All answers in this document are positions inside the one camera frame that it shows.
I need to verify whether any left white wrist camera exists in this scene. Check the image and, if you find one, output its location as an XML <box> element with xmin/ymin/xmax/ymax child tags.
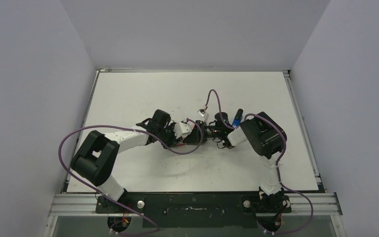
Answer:
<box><xmin>173</xmin><ymin>121</ymin><xmax>192</xmax><ymax>139</ymax></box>

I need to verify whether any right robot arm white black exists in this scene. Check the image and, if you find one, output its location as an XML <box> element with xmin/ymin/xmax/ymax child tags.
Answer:
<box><xmin>184</xmin><ymin>112</ymin><xmax>287</xmax><ymax>212</ymax></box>

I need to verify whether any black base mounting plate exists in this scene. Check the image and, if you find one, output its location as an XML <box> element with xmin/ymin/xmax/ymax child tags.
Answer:
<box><xmin>95</xmin><ymin>191</ymin><xmax>292</xmax><ymax>230</ymax></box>

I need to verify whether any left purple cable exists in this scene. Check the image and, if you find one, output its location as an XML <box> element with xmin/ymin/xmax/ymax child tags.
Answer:
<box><xmin>58</xmin><ymin>118</ymin><xmax>206</xmax><ymax>237</ymax></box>

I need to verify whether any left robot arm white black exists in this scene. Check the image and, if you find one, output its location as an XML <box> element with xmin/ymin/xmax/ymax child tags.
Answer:
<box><xmin>71</xmin><ymin>109</ymin><xmax>203</xmax><ymax>213</ymax></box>

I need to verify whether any aluminium frame rail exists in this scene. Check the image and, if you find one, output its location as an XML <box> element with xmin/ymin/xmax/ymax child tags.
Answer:
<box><xmin>49</xmin><ymin>193</ymin><xmax>342</xmax><ymax>216</ymax></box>

